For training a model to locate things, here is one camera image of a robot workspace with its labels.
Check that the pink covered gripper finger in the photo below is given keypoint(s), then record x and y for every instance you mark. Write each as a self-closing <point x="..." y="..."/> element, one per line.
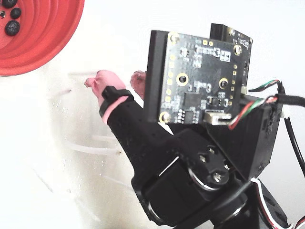
<point x="133" y="133"/>
<point x="139" y="82"/>

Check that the black fisheye lens camera module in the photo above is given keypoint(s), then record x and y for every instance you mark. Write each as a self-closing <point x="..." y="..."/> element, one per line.
<point x="219" y="32"/>

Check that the dark round blueberry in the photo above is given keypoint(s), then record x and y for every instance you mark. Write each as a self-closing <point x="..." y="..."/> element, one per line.
<point x="12" y="28"/>
<point x="9" y="3"/>
<point x="15" y="13"/>

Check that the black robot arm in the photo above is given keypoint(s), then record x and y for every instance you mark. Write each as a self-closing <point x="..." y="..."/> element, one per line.
<point x="271" y="207"/>

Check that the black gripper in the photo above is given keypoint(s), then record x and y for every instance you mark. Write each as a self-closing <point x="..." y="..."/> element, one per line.
<point x="139" y="139"/>

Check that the black camera circuit board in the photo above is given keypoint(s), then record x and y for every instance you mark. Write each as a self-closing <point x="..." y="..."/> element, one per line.
<point x="197" y="78"/>

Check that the red collapsible silicone cup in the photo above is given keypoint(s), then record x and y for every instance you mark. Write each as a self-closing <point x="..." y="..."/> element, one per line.
<point x="47" y="35"/>

